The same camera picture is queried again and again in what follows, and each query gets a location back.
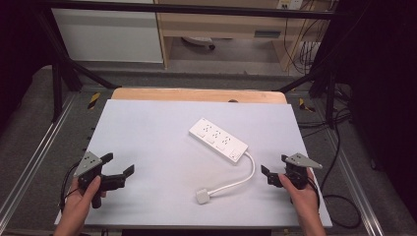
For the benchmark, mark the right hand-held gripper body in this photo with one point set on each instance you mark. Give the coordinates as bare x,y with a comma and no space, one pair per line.
298,173

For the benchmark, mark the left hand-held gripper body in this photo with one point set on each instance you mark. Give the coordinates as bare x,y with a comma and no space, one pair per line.
86,164

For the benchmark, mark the person's right hand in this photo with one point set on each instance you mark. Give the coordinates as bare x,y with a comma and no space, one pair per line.
303,201

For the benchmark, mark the person's left hand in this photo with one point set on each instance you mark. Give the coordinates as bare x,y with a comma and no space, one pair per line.
77,205

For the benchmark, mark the white table mat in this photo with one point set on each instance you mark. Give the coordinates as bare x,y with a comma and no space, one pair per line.
147,137

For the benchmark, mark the yellow black hazard tape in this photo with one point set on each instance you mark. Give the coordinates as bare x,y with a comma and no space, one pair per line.
305,105
93,101

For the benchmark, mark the white power strip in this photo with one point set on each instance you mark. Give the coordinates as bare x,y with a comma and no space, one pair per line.
216,139

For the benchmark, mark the white power plug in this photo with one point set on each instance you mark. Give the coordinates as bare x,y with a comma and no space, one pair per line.
202,196

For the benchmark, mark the black metal stand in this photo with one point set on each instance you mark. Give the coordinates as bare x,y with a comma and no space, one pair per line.
57,88
329,95

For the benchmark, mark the wooden table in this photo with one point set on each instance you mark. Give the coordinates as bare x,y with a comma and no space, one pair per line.
183,95

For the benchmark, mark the black curtain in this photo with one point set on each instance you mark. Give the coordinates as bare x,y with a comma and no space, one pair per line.
383,98
16,49

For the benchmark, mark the white cabinet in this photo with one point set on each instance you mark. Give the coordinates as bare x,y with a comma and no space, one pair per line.
108,36

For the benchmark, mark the office chair base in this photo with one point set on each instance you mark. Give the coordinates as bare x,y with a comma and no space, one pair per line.
200,41

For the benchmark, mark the wooden desk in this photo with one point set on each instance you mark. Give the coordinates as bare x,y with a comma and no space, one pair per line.
226,24

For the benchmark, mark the aluminium floor rail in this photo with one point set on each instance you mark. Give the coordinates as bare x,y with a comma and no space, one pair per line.
355,183
42,144

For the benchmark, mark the white wall socket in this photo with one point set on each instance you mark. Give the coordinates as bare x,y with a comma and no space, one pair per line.
290,4

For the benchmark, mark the black metal frame bar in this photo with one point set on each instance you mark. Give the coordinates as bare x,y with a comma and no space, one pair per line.
196,9

